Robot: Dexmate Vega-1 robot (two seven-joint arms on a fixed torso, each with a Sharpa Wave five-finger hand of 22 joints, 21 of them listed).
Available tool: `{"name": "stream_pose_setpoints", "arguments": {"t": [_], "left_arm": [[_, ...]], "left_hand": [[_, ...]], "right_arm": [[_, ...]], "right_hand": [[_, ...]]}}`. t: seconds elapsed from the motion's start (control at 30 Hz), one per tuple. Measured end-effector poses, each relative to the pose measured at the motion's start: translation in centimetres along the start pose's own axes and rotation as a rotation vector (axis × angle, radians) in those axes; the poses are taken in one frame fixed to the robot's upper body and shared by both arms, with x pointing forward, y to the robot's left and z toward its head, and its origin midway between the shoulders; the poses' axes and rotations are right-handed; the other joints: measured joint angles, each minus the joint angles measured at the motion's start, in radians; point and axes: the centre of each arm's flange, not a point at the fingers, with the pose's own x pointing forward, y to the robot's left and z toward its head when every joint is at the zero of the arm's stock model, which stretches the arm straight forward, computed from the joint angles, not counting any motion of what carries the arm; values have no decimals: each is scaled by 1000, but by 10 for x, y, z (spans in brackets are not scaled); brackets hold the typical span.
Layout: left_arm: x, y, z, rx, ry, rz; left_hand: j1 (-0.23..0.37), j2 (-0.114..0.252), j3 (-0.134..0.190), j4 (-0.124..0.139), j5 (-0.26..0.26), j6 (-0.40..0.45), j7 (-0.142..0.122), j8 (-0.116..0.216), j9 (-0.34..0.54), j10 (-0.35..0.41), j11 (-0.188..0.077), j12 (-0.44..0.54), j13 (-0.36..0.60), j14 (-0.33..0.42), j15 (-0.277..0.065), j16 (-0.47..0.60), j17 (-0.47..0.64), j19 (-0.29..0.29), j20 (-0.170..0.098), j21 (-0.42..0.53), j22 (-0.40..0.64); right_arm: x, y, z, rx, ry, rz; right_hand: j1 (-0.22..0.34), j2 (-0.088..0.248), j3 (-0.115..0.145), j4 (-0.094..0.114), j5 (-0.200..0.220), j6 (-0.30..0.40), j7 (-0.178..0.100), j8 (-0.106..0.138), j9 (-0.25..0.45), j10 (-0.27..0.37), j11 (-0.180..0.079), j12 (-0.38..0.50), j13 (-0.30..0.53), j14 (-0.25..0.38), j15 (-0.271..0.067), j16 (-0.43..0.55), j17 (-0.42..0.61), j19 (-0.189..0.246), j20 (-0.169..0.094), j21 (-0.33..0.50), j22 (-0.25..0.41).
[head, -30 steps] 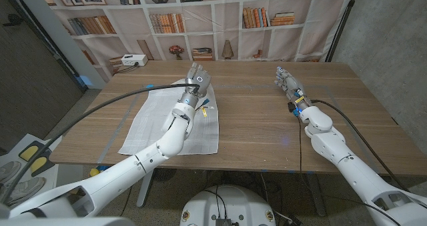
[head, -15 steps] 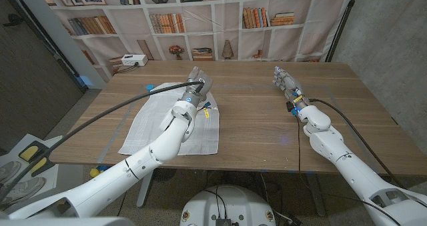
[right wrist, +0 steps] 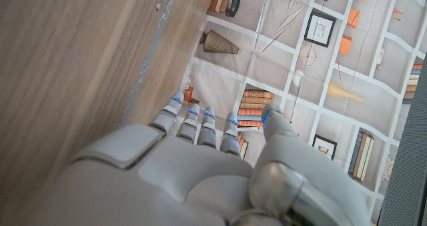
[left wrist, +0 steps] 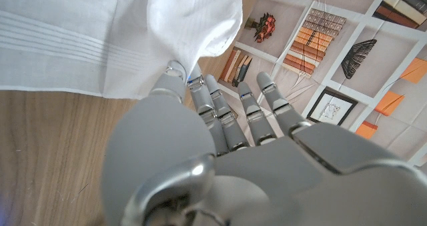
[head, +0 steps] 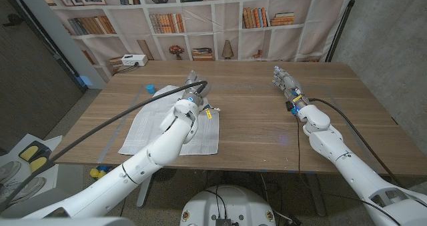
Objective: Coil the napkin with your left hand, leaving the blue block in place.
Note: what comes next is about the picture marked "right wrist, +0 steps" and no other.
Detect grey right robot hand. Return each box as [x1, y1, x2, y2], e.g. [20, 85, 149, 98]
[19, 91, 373, 226]

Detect printed bookshelf backdrop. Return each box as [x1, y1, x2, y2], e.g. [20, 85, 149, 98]
[169, 0, 427, 226]

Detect grey perforated panel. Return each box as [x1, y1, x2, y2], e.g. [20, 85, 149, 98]
[376, 65, 427, 226]

